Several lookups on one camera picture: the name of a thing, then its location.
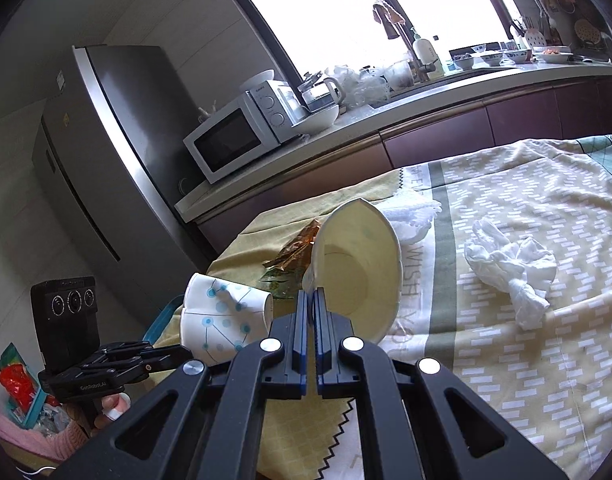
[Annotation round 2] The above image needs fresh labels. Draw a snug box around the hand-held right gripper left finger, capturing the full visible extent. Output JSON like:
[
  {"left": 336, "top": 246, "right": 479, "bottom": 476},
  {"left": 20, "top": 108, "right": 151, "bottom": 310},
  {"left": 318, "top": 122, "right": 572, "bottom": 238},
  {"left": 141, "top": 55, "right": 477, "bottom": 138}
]
[{"left": 50, "top": 289, "right": 311, "bottom": 480}]

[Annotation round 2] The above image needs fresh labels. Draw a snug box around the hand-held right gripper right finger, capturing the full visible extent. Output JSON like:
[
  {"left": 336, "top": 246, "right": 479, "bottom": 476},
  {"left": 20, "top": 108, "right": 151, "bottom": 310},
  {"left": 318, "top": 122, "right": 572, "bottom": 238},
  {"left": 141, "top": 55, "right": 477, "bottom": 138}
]
[{"left": 313, "top": 286, "right": 569, "bottom": 480}]

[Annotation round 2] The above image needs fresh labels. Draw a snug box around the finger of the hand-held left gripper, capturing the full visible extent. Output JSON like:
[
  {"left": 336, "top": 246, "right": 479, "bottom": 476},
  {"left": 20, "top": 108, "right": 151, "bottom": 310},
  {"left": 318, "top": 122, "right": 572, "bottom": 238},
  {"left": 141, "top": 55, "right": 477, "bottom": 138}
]
[
  {"left": 88, "top": 341, "right": 155, "bottom": 364},
  {"left": 98, "top": 346, "right": 195, "bottom": 382}
]

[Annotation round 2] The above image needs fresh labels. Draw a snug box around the blue plastic bin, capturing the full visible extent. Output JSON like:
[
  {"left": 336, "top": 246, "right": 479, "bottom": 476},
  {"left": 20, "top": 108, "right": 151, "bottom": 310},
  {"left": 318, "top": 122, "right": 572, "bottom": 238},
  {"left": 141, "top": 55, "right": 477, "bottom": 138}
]
[{"left": 143, "top": 294, "right": 187, "bottom": 348}]

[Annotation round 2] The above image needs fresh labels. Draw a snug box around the cream paper bowl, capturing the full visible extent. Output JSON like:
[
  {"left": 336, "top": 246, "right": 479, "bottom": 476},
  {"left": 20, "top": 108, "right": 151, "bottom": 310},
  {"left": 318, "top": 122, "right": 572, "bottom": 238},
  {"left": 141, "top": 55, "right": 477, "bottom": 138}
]
[{"left": 306, "top": 199, "right": 401, "bottom": 346}]

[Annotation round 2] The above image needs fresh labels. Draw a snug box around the crushed blue-dotted paper cup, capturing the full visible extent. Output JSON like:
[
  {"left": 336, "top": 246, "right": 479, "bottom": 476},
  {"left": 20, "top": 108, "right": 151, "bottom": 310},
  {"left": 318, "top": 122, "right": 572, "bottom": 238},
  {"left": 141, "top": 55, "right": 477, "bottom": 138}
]
[{"left": 180, "top": 272, "right": 275, "bottom": 367}]

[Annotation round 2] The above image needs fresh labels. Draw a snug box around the person's left forearm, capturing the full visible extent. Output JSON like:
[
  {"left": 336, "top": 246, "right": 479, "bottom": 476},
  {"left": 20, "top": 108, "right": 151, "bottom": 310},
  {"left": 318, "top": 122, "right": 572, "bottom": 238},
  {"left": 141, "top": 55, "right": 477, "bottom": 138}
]
[{"left": 0, "top": 405, "right": 94, "bottom": 463}]

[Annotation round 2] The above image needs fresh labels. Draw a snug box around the person's left hand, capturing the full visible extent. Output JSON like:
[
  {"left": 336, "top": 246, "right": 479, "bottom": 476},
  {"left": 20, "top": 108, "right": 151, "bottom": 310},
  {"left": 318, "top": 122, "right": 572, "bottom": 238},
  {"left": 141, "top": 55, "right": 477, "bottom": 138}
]
[{"left": 93, "top": 393, "right": 132, "bottom": 431}]

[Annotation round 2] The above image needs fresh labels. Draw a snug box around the green plastic wrapper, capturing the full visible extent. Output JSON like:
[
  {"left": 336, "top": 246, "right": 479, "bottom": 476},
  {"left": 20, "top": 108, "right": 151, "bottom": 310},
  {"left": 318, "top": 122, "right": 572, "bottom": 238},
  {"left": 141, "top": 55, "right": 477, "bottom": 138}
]
[{"left": 260, "top": 265, "right": 309, "bottom": 302}]

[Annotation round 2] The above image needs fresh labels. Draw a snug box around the red plastic bag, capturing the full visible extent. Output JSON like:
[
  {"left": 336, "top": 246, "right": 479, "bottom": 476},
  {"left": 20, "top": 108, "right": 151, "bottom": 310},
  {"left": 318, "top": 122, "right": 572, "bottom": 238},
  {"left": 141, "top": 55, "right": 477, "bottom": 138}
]
[{"left": 0, "top": 342, "right": 51, "bottom": 428}]

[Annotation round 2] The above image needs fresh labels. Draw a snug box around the brown plastic wrapper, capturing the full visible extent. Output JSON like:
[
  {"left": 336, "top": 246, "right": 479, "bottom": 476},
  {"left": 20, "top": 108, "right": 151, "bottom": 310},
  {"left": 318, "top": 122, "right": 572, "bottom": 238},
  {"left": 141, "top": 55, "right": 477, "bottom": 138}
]
[{"left": 263, "top": 219, "right": 323, "bottom": 268}]

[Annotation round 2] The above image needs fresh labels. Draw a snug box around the white tissue near bowl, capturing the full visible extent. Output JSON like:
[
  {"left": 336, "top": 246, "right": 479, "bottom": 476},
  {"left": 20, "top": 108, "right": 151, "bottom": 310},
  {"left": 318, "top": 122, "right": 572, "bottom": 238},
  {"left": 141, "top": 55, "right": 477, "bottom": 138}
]
[{"left": 383, "top": 196, "right": 443, "bottom": 243}]

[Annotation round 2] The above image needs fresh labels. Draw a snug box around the grey refrigerator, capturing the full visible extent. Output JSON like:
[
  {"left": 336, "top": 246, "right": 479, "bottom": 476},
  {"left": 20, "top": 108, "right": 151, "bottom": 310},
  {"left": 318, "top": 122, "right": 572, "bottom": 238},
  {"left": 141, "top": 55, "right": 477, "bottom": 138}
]
[{"left": 32, "top": 45, "right": 211, "bottom": 291}]

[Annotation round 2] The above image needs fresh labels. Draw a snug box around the yellow patterned tablecloth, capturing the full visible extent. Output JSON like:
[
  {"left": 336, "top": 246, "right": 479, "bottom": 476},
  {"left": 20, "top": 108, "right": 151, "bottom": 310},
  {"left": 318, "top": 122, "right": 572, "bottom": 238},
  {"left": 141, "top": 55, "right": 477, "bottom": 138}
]
[{"left": 156, "top": 132, "right": 612, "bottom": 480}]

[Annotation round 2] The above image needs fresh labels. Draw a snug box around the crumpled white tissue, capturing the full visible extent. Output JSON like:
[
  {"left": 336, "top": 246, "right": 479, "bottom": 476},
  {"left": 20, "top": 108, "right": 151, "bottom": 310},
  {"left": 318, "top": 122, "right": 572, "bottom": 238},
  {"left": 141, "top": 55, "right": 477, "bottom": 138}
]
[{"left": 464, "top": 216, "right": 558, "bottom": 331}]

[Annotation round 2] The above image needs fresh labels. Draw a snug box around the white microwave oven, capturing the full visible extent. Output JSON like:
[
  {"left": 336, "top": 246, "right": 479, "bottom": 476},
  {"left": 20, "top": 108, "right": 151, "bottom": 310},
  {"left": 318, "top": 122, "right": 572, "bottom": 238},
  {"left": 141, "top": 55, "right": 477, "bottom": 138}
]
[{"left": 183, "top": 79, "right": 307, "bottom": 185}]

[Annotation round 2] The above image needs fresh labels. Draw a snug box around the large white bowl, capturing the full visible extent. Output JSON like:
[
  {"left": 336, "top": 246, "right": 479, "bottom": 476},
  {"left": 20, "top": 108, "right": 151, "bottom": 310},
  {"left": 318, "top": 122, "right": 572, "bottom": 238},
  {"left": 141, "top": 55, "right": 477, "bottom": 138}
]
[{"left": 291, "top": 105, "right": 341, "bottom": 137}]

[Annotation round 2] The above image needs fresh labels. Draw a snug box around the kitchen counter cabinet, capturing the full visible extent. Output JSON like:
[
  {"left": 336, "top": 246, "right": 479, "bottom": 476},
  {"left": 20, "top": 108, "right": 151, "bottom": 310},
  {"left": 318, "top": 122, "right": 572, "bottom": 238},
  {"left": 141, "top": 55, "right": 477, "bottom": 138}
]
[{"left": 176, "top": 57, "right": 612, "bottom": 261}]

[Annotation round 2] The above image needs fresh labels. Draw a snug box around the white electric kettle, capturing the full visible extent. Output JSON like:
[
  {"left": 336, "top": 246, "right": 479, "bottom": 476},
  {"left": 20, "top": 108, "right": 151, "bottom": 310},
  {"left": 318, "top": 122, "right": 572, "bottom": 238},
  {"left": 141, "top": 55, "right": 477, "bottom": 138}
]
[{"left": 322, "top": 76, "right": 343, "bottom": 107}]

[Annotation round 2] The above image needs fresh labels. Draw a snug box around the pile of clear plastic containers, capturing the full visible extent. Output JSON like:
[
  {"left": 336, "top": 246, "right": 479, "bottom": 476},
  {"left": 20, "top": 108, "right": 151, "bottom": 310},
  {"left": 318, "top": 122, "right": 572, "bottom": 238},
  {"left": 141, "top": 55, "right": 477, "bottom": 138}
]
[{"left": 336, "top": 62, "right": 417, "bottom": 108}]

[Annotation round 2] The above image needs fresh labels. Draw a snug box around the small white bowl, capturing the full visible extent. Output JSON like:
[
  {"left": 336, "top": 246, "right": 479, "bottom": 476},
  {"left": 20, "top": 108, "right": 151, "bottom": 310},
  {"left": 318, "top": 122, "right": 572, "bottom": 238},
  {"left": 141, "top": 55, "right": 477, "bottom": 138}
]
[{"left": 240, "top": 69, "right": 275, "bottom": 92}]

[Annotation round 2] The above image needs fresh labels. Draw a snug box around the metal kitchen faucet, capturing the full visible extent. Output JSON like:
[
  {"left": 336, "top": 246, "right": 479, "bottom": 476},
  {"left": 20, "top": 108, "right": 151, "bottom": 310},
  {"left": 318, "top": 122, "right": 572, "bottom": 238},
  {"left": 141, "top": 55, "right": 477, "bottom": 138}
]
[{"left": 386, "top": 10, "right": 444, "bottom": 82}]

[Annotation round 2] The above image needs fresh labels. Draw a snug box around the white soap bottle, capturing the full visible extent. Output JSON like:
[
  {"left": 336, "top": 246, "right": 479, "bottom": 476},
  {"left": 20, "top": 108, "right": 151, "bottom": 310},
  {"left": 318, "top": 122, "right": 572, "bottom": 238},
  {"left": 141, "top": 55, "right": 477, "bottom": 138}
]
[{"left": 411, "top": 26, "right": 437, "bottom": 64}]

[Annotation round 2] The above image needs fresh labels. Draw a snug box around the large window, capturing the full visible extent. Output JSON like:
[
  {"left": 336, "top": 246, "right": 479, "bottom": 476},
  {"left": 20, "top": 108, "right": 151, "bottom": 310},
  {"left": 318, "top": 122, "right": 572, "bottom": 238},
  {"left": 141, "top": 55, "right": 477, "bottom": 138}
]
[{"left": 206, "top": 0, "right": 518, "bottom": 86}]

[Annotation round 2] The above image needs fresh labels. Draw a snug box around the brown cloth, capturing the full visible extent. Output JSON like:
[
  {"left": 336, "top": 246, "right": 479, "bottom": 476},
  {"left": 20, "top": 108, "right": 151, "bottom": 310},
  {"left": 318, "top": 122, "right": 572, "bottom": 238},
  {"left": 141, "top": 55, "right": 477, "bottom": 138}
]
[{"left": 372, "top": 2, "right": 405, "bottom": 41}]

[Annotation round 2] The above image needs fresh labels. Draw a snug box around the white plate with food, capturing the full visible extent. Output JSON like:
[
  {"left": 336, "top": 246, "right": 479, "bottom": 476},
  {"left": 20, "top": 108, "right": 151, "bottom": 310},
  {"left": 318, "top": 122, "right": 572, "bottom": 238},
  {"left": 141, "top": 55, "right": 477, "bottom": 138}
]
[{"left": 533, "top": 45, "right": 575, "bottom": 65}]

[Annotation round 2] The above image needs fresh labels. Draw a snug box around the utensil holder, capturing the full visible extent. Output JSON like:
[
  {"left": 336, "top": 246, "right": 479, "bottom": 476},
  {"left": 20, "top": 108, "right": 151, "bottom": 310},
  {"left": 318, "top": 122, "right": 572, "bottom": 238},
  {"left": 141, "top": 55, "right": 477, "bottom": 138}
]
[{"left": 508, "top": 15, "right": 548, "bottom": 49}]

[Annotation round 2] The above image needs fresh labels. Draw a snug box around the round woven trivet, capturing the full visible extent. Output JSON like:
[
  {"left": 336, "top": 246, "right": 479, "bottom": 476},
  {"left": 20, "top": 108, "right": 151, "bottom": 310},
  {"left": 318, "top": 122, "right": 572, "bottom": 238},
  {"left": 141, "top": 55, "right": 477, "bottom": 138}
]
[{"left": 575, "top": 19, "right": 600, "bottom": 46}]

